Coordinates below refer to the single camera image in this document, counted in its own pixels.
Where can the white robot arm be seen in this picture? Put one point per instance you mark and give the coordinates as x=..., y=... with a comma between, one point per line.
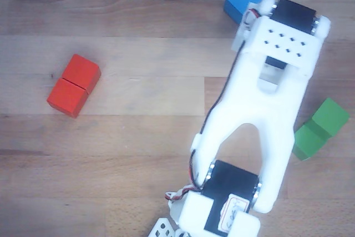
x=263, y=115

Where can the long red block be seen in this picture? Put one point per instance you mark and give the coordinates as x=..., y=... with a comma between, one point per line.
x=73, y=85

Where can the long green block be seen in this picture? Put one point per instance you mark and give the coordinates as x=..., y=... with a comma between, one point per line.
x=308, y=142

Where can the white handwritten label sticker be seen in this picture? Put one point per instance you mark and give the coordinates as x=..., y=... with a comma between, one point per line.
x=233, y=214

